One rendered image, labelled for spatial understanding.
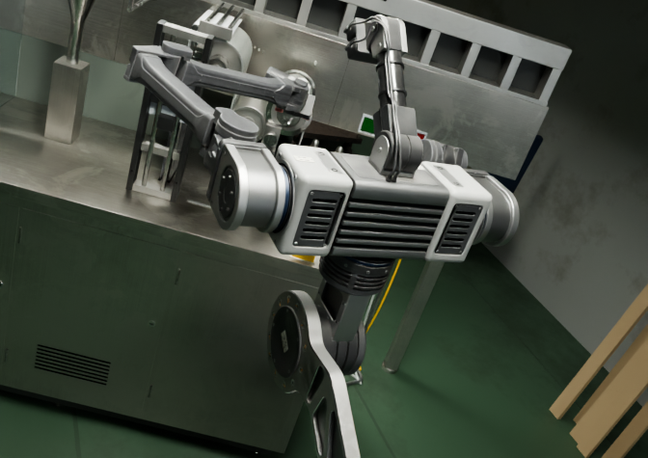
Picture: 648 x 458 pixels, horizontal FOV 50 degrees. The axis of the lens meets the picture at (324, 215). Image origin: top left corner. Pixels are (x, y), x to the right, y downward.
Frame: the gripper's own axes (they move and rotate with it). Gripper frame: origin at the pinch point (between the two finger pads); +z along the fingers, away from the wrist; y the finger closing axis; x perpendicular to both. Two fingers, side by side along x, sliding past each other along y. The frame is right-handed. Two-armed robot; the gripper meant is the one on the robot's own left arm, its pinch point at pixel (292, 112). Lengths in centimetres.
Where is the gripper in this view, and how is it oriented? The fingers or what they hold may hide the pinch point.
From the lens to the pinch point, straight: 209.0
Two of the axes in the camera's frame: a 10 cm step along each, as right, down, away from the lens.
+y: 9.6, 2.6, 0.9
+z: -1.5, 2.1, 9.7
